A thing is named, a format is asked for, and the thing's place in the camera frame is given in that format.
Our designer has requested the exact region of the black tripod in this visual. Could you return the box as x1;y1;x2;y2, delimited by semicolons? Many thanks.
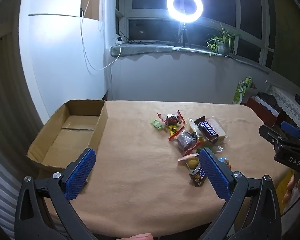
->
174;22;192;48

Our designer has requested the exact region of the red box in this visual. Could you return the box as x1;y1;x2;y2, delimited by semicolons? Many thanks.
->
246;95;280;128

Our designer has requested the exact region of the clear green candy packet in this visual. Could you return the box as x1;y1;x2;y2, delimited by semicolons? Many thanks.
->
210;144;227;153

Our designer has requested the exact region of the potted spider plant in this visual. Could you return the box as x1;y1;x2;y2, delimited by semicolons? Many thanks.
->
205;22;242;57

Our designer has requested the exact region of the cardboard box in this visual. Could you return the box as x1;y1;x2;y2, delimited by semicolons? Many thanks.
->
27;99;108;179

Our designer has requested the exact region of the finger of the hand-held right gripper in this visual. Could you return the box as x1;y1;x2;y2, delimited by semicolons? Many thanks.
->
259;124;284;145
281;121;300;140

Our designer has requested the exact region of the yellow bag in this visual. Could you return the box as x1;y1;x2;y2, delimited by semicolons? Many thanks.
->
276;170;294;205

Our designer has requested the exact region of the white cable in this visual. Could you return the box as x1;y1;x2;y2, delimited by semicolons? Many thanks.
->
80;0;122;71

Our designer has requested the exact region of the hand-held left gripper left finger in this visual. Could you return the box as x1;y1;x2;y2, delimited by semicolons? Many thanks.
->
14;147;97;240

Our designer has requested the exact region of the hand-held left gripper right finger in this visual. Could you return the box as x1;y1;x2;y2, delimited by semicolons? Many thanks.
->
199;147;282;240

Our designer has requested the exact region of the white cabinet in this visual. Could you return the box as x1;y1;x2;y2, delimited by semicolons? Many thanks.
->
19;0;108;125

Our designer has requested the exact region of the white lace cloth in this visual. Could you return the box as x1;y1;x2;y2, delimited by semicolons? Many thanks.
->
266;85;300;132

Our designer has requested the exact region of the clear dark cake packet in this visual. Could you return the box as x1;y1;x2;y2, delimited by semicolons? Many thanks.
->
168;126;202;155

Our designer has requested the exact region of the person's right hand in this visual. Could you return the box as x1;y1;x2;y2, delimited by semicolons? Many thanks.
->
281;172;300;205

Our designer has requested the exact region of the red dark cake packet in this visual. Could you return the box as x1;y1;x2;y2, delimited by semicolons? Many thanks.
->
157;110;186;127

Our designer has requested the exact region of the green printed bag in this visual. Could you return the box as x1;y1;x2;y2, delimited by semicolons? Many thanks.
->
232;76;253;105

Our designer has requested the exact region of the sliced bread packet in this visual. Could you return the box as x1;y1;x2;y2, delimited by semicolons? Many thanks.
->
189;117;227;143

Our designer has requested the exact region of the large brown chocolate bar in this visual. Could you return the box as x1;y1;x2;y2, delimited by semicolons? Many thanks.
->
194;116;219;145

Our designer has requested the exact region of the grey windowsill padding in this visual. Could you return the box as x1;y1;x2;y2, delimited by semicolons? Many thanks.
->
110;42;272;74

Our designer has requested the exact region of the colourful candy packet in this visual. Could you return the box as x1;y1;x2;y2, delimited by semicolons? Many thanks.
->
219;157;232;171

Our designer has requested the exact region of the ring light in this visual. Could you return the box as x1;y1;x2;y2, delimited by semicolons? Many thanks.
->
166;0;204;22

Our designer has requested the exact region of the white window frame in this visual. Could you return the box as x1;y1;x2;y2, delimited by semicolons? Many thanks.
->
115;0;275;68

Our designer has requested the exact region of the person's left hand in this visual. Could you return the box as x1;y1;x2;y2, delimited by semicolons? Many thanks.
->
126;233;154;240

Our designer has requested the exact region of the yellow green jelly packet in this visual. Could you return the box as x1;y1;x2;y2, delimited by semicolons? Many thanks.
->
178;153;201;172

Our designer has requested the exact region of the small brown chocolate bar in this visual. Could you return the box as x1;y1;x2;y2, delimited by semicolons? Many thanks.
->
189;164;207;187

